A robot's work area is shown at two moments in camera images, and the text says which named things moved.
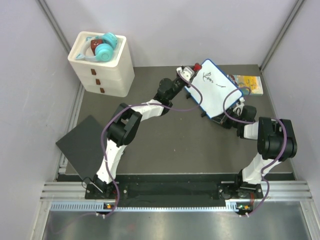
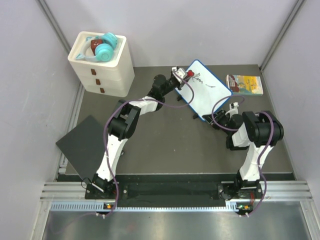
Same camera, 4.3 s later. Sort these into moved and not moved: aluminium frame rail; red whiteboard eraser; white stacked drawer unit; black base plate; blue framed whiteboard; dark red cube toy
Moved: blue framed whiteboard; red whiteboard eraser
Not moved: white stacked drawer unit; dark red cube toy; aluminium frame rail; black base plate
